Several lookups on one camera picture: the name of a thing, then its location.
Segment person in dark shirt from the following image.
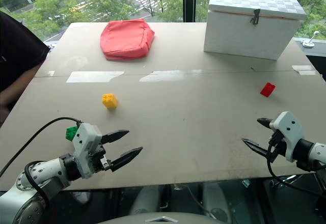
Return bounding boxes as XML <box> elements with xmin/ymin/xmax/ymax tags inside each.
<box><xmin>0</xmin><ymin>12</ymin><xmax>50</xmax><ymax>128</ymax></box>

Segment red fabric pouch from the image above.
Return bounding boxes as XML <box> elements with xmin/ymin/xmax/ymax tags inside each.
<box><xmin>99</xmin><ymin>19</ymin><xmax>155</xmax><ymax>62</ymax></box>

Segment yellow toy brick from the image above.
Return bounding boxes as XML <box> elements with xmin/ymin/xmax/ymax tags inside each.
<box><xmin>102</xmin><ymin>93</ymin><xmax>119</xmax><ymax>109</ymax></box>

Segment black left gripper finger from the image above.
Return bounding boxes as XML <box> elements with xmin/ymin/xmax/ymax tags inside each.
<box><xmin>110</xmin><ymin>147</ymin><xmax>143</xmax><ymax>173</ymax></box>
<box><xmin>100</xmin><ymin>129</ymin><xmax>130</xmax><ymax>145</ymax></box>

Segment silver robot torso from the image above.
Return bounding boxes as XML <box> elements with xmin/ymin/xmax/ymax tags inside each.
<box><xmin>98</xmin><ymin>211</ymin><xmax>231</xmax><ymax>224</ymax></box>

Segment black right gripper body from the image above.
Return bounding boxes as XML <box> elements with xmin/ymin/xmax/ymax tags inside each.
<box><xmin>266</xmin><ymin>129</ymin><xmax>288</xmax><ymax>163</ymax></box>

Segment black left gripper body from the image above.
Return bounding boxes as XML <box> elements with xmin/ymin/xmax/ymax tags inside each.
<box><xmin>88</xmin><ymin>143</ymin><xmax>113</xmax><ymax>174</ymax></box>

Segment green toy brick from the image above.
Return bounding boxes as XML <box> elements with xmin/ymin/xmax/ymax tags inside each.
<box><xmin>65</xmin><ymin>126</ymin><xmax>78</xmax><ymax>142</ymax></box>

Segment red toy brick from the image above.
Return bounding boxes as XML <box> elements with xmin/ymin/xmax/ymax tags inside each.
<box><xmin>260</xmin><ymin>82</ymin><xmax>277</xmax><ymax>98</ymax></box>

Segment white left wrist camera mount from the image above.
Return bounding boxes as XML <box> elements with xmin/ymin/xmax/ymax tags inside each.
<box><xmin>71</xmin><ymin>123</ymin><xmax>103</xmax><ymax>179</ymax></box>

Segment white desk lamp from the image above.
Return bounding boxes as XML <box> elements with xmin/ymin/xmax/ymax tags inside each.
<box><xmin>302</xmin><ymin>31</ymin><xmax>320</xmax><ymax>48</ymax></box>

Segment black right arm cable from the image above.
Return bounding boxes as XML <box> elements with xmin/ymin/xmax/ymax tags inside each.
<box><xmin>266</xmin><ymin>138</ymin><xmax>326</xmax><ymax>198</ymax></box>

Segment white lidded box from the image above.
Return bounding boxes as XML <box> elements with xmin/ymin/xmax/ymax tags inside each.
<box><xmin>203</xmin><ymin>0</ymin><xmax>307</xmax><ymax>61</ymax></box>

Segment black window frame post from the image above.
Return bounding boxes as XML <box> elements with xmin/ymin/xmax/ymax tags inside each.
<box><xmin>183</xmin><ymin>0</ymin><xmax>198</xmax><ymax>23</ymax></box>

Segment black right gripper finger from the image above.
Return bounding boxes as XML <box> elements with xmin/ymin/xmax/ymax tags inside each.
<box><xmin>257</xmin><ymin>118</ymin><xmax>274</xmax><ymax>130</ymax></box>
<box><xmin>241</xmin><ymin>138</ymin><xmax>269</xmax><ymax>157</ymax></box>

